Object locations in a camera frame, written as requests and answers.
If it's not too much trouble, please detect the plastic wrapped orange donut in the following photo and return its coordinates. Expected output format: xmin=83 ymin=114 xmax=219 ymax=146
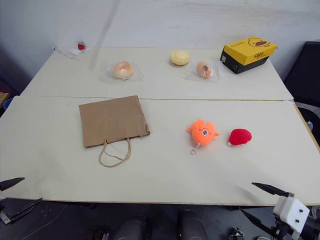
xmin=186 ymin=59 xmax=223 ymax=83

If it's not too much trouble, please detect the black chair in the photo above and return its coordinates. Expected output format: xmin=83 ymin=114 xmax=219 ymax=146
xmin=284 ymin=41 xmax=320 ymax=104

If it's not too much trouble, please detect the brown paper bag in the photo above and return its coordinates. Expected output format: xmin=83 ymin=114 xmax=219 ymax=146
xmin=78 ymin=94 xmax=152 ymax=168

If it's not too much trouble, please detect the dark rounded shape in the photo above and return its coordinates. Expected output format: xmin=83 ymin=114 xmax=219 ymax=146
xmin=117 ymin=216 xmax=151 ymax=240

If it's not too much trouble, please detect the orange plush toy keychain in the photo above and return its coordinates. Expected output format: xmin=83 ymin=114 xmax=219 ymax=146
xmin=187 ymin=119 xmax=221 ymax=156

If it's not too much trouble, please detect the white pen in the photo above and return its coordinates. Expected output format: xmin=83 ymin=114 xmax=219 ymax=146
xmin=52 ymin=46 xmax=76 ymax=60

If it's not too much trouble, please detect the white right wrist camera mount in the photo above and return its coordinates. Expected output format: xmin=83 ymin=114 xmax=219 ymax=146
xmin=272 ymin=195 xmax=311 ymax=233

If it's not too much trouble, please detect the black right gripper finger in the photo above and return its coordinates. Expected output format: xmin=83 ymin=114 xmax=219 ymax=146
xmin=239 ymin=207 xmax=274 ymax=232
xmin=251 ymin=182 xmax=295 ymax=198

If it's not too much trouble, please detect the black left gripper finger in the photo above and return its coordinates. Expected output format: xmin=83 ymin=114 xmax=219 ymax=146
xmin=0 ymin=177 xmax=26 ymax=192
xmin=11 ymin=197 xmax=44 ymax=221

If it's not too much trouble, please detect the plastic wrapped round bun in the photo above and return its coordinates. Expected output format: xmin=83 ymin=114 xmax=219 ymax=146
xmin=99 ymin=60 xmax=145 ymax=84

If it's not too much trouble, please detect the unwrapped round pale bread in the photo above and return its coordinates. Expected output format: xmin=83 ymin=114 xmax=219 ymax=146
xmin=169 ymin=49 xmax=191 ymax=67

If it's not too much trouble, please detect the yellow duck print box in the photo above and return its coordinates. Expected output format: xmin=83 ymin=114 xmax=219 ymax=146
xmin=219 ymin=36 xmax=278 ymax=75

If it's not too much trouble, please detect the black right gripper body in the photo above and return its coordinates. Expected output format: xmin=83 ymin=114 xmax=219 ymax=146
xmin=269 ymin=217 xmax=301 ymax=240

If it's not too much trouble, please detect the red plush toy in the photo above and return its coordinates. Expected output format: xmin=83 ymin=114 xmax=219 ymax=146
xmin=227 ymin=128 xmax=253 ymax=147

